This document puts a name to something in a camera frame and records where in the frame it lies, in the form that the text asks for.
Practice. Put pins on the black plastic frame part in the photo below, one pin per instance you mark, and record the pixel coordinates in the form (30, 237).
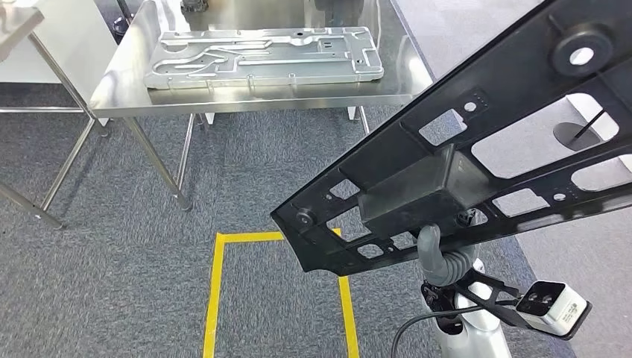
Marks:
(405, 202)

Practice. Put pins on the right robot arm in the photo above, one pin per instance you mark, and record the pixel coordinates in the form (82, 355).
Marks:
(474, 341)

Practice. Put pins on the stainless steel workbench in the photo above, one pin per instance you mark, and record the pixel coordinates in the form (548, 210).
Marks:
(123, 94)

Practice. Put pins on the aluminium fixture plate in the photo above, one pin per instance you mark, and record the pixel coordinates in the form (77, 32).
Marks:
(276, 59)

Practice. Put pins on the steel stanchion with round base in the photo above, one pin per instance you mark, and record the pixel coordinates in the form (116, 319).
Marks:
(120, 27)

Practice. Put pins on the black stanchion with round base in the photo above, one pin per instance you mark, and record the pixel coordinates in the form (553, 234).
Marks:
(568, 136)

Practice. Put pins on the white partition panel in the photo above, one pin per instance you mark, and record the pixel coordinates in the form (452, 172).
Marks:
(74, 39)

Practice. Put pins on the stainless steel table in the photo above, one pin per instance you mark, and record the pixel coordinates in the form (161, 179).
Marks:
(15, 29)

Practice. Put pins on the black camera bracket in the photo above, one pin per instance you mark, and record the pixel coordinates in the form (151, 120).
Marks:
(503, 313)

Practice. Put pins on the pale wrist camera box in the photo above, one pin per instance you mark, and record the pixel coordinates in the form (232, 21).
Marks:
(563, 309)

